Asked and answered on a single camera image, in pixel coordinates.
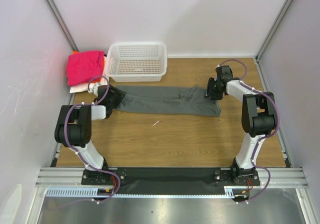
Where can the right aluminium frame post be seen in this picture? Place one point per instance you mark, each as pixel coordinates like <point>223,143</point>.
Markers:
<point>284,9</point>

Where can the white folded t shirt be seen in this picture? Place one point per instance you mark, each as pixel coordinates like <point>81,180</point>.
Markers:
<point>84,86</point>

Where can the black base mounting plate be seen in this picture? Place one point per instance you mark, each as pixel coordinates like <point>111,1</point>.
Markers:
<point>180,180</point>

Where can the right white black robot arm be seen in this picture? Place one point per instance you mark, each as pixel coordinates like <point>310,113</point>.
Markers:
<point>259,118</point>

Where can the orange folded t shirt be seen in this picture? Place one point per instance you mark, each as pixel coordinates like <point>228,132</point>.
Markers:
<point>101,70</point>

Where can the white slotted cable duct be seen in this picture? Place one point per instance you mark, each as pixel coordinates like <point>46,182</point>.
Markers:
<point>103,193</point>

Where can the white perforated plastic basket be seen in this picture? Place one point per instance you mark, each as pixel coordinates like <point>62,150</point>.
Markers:
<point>136,61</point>

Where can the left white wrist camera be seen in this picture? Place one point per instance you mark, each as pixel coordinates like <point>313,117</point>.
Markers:
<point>96,88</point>

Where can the left aluminium frame post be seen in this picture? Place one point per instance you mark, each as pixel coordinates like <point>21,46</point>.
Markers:
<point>61,24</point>

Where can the aluminium front rail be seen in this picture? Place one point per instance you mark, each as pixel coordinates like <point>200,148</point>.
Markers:
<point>71,177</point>

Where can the grey t shirt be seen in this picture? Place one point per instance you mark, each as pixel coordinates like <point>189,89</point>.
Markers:
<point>168,100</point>

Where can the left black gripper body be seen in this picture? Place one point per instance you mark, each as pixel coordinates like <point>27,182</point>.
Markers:
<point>109,103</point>

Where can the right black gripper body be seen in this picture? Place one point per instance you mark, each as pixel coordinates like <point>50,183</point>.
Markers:
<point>210,90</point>

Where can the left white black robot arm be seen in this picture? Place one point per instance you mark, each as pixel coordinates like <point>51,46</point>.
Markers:
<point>74,129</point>

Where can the pink folded t shirt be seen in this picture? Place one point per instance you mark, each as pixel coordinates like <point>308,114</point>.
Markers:
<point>85,67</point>

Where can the aluminium frame post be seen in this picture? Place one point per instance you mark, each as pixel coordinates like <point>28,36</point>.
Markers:
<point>61,24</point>
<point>284,9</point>

